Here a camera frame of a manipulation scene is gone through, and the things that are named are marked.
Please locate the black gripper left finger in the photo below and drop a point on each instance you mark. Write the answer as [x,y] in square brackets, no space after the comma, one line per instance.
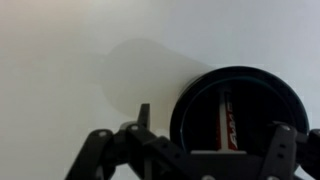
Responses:
[144,115]

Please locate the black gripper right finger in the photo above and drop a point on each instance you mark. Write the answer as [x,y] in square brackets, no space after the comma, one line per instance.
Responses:
[283,150]

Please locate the red and white marker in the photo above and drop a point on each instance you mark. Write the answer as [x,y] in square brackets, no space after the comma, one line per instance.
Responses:
[230,128]

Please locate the dark blue speckled mug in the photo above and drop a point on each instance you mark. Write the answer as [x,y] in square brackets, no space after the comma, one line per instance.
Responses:
[200,81]

